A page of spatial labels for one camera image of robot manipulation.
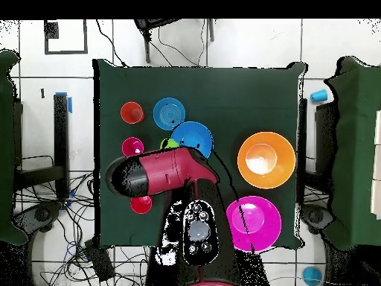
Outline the large smooth blue bowl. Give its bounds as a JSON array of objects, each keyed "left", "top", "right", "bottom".
[{"left": 170, "top": 121, "right": 214, "bottom": 159}]

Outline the green plastic cup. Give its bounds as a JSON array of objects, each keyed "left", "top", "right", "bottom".
[{"left": 159, "top": 137, "right": 180, "bottom": 150}]

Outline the white box stack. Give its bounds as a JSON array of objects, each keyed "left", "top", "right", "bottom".
[{"left": 370, "top": 109, "right": 381, "bottom": 220}]

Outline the small ringed blue bowl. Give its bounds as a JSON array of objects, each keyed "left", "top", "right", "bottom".
[{"left": 153, "top": 97, "right": 187, "bottom": 131}]

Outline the magenta plastic cup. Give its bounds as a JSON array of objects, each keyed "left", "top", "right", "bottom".
[{"left": 121, "top": 136, "right": 145, "bottom": 158}]

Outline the red plastic cup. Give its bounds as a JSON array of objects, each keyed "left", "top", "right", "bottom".
[{"left": 129, "top": 194, "right": 153, "bottom": 215}]

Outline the dark green tablecloth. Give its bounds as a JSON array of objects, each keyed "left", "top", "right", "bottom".
[{"left": 90, "top": 58, "right": 307, "bottom": 250}]

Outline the large yellow-orange plastic bowl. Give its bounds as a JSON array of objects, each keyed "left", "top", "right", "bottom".
[{"left": 237, "top": 131, "right": 297, "bottom": 190}]

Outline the orange plastic cup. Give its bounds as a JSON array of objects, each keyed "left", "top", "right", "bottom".
[{"left": 120, "top": 101, "right": 146, "bottom": 125}]

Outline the large pink plastic bowl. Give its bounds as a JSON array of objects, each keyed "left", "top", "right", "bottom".
[{"left": 225, "top": 195, "right": 283, "bottom": 253}]

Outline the black power strip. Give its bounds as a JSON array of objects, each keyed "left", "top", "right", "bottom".
[{"left": 83, "top": 238, "right": 116, "bottom": 283}]

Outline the blue plastic cup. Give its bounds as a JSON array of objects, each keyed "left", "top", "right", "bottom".
[
  {"left": 301, "top": 266, "right": 324, "bottom": 286},
  {"left": 310, "top": 88, "right": 328, "bottom": 104}
]

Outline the green cloth side table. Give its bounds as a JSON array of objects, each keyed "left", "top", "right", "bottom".
[
  {"left": 322, "top": 56, "right": 381, "bottom": 251},
  {"left": 0, "top": 49, "right": 29, "bottom": 247}
]

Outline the tangle of cables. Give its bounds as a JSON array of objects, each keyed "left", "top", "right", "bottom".
[{"left": 14, "top": 171, "right": 148, "bottom": 286}]

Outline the black camera tripod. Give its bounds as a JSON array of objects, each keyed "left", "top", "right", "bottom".
[{"left": 133, "top": 19, "right": 215, "bottom": 64}]

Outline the black table frame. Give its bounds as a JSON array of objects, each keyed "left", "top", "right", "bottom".
[
  {"left": 297, "top": 98, "right": 339, "bottom": 194},
  {"left": 13, "top": 93, "right": 71, "bottom": 199}
]

